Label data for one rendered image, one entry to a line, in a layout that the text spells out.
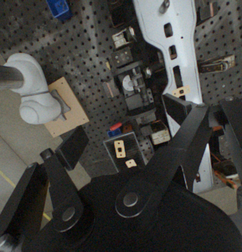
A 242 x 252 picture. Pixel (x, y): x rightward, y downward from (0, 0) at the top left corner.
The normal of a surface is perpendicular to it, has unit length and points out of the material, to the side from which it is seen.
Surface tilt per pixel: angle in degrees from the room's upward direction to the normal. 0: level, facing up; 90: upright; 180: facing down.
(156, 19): 0
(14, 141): 0
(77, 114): 3
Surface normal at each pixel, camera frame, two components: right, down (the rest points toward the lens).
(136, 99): -0.03, 0.38
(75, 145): 0.93, -0.33
